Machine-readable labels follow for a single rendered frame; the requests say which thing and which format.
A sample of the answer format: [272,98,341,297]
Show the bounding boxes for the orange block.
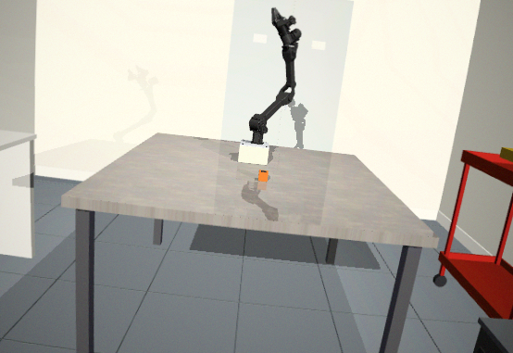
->
[258,170,269,182]

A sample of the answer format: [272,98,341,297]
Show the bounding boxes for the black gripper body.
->
[272,18,290,37]

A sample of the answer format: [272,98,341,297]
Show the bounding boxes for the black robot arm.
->
[249,16,302,145]

